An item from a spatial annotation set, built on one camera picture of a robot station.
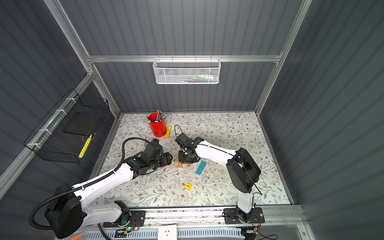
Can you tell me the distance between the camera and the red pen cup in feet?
3.20

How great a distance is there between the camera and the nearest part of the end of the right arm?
644mm

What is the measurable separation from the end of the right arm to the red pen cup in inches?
11.3
